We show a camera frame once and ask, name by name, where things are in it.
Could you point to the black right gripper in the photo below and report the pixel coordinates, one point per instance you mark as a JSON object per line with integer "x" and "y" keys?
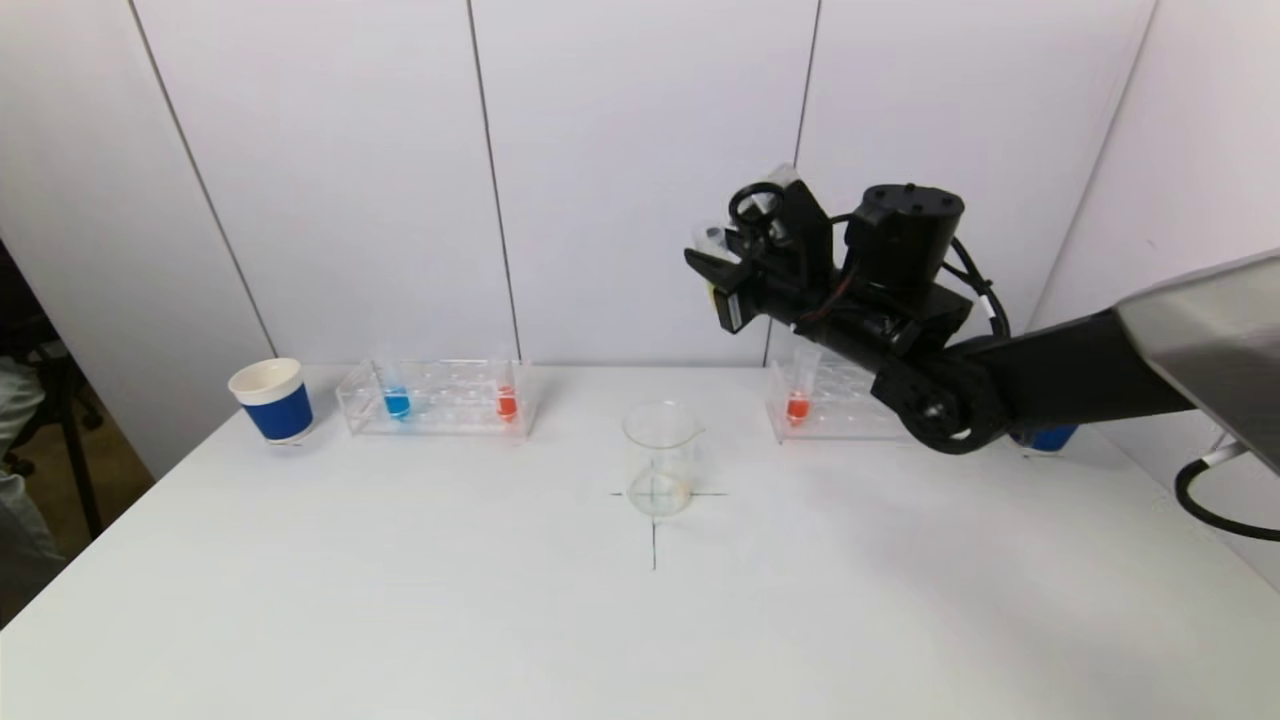
{"x": 733, "y": 306}

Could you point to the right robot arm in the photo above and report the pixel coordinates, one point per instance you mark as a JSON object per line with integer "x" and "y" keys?
{"x": 1080, "y": 380}

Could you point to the red pigment test tube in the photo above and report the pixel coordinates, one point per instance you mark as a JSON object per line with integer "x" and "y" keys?
{"x": 507, "y": 405}
{"x": 797, "y": 408}

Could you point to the clear acrylic test tube rack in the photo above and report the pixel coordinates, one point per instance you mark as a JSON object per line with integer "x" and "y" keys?
{"x": 450, "y": 415}
{"x": 830, "y": 415}

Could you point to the clear glass beaker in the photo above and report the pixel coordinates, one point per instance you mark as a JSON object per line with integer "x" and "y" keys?
{"x": 660, "y": 470}

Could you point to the blue pigment test tube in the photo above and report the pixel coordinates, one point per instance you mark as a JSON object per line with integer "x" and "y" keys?
{"x": 397, "y": 404}

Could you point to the blue white paper cup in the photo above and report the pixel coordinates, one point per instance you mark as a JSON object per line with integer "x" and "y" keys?
{"x": 1050, "y": 438}
{"x": 280, "y": 415}

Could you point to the person in grey clothes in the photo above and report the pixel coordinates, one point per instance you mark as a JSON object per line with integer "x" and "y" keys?
{"x": 20, "y": 530}

